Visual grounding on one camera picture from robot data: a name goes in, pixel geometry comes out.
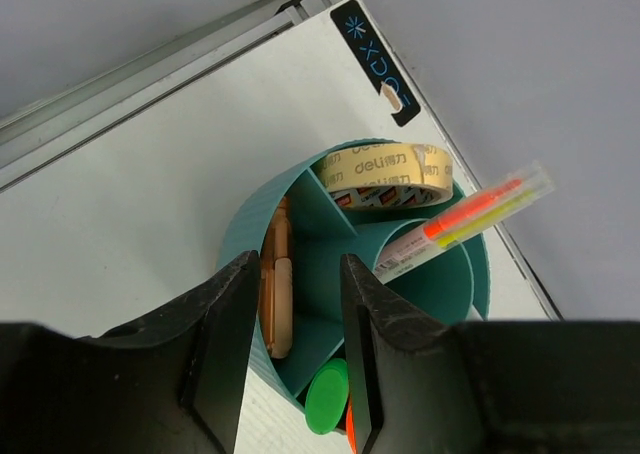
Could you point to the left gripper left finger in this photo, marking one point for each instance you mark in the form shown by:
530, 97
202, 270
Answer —
170, 381

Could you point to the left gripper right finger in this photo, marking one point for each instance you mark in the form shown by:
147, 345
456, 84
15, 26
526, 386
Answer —
420, 386

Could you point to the black highlighter orange tip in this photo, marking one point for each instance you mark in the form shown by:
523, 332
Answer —
349, 427

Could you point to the black highlighter green cap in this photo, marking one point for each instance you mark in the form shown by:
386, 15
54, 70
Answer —
327, 397

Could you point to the beige tape roll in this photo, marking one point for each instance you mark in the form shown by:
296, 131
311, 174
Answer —
386, 177

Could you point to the yellow clear highlighter pen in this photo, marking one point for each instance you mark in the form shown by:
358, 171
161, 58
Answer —
470, 224

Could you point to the orange clear highlighter pen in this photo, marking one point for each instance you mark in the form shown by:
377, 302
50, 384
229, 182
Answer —
465, 214

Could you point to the teal round organizer container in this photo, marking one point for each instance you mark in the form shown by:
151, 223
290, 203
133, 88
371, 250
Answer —
322, 234

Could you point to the aluminium table edge rail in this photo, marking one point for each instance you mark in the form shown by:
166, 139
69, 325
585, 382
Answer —
51, 129

